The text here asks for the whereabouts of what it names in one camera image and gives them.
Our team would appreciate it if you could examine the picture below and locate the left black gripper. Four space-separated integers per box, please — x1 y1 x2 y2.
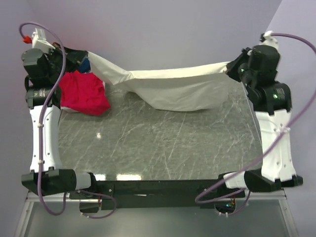
46 41 88 82

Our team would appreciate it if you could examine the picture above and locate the white t shirt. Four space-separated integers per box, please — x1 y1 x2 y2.
88 52 230 112

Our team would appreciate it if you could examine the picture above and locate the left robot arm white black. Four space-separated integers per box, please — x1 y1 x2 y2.
21 48 99 198

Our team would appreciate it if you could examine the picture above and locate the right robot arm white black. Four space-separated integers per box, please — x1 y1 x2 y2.
217 45 303 197

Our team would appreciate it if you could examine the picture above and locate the blue t shirt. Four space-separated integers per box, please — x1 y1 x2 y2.
78 57 91 73

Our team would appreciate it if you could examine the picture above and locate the pink t shirt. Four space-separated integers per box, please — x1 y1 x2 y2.
59 72 111 116

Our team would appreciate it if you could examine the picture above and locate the white laundry basket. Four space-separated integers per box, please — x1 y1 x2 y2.
60 82 107 113

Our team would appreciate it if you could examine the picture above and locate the black base beam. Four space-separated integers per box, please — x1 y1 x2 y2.
69 179 245 211

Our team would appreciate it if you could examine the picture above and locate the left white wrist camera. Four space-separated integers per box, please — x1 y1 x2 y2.
22 28 55 53

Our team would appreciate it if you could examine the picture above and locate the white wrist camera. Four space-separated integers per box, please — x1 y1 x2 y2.
22 28 55 53
259 31 279 51

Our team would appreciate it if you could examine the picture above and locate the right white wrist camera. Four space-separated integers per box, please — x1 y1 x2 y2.
259 31 279 51

